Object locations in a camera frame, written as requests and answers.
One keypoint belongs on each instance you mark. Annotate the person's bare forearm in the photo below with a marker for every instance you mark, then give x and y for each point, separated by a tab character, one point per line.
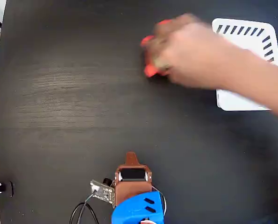
258	79

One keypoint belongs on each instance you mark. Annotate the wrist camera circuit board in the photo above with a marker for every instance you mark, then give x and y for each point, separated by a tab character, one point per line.
102	191

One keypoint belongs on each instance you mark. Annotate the person's bare hand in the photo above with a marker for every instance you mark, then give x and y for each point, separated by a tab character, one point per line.
190	51

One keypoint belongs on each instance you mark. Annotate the red turtle toy gold shell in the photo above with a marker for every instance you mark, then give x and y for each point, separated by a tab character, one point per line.
150	70

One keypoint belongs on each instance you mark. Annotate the white plastic basket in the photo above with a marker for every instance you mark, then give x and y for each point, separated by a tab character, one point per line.
255	43

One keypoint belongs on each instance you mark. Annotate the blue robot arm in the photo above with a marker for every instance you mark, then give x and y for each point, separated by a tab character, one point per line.
134	210

